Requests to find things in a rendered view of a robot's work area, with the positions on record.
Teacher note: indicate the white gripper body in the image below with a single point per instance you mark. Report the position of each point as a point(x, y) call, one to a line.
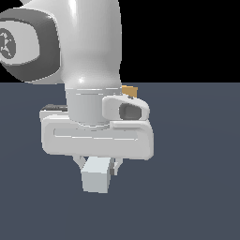
point(97, 140)

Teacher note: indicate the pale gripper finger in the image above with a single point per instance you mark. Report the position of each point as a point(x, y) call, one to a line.
point(78, 160)
point(115, 165)

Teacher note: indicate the white square peg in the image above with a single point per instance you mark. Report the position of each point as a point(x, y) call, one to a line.
point(96, 175)

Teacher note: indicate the orange box with hole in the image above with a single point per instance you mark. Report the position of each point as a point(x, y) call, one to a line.
point(130, 91)

